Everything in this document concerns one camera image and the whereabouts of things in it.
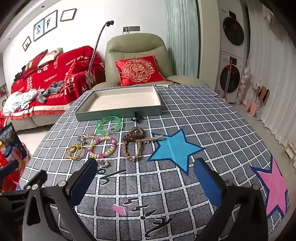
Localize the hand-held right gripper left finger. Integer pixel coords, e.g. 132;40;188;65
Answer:
22;158;109;241

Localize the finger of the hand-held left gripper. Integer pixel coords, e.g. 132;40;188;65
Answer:
24;170;48;190
0;160;19;179

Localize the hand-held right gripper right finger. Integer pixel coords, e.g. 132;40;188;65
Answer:
194;158;270;241

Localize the gold ornate hair clip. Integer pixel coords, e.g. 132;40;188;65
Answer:
77;133;96;144

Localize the brown spiral hair tie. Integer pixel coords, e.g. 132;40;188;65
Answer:
122;127;145;161

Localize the silver alligator hair clip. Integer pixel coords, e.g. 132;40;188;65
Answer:
139;136;164;143

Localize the grey-green tray with cream lining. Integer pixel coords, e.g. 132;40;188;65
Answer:
75;85;162;122

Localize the red bag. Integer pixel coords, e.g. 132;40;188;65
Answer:
0;158;31;193

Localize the blue printed box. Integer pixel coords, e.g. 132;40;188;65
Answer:
0;123;24;163

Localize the green translucent bangle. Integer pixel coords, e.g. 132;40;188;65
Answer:
96;116;122;135

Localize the grey-green sofa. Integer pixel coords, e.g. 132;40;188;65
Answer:
10;102;71;130

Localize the white garment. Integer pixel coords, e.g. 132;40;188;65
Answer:
2;89;38;115

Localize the checked grey tablecloth with stars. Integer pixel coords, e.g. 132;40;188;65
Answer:
17;83;290;241

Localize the grey garment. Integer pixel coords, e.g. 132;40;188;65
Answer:
38;80;65;103

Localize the pink and gold floor decoration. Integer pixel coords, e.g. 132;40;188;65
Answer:
245;81;270;120

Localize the red fringed pillow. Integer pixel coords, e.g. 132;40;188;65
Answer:
22;50;48;77

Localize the pink flower bouquet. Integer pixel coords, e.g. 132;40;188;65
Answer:
236;67;253;105

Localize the white washing machine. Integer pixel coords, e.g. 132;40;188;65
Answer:
214;51;245;103

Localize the red printed blanket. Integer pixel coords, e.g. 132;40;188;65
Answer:
10;46;105;120

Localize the white and green pillow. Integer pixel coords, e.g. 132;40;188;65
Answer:
37;47;63;67

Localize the red embroidered cushion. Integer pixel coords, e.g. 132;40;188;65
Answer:
115;56;166;86

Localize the white curtain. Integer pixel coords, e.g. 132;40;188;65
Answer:
247;0;296;151

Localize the gooseneck phone holder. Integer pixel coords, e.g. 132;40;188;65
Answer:
87;20;115;90

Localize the grey-green armchair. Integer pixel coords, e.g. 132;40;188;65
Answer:
92;33;210;93

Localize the teal curtain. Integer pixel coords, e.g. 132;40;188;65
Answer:
165;0;201;78

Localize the white stacked dryer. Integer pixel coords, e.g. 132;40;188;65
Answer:
220;0;247;52

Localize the pastel beaded bracelet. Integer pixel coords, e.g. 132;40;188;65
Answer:
88;136;117;158

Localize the yellow hair tie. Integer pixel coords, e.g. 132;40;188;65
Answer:
65;144;84;161

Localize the red-handled mop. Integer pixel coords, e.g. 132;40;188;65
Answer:
222;58;233;100

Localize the black picture frame blue print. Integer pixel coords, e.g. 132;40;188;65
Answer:
33;19;45;42

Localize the black picture frame white print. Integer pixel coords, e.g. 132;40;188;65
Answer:
44;10;58;34

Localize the black frame with certificate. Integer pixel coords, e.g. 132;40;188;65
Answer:
60;9;77;21

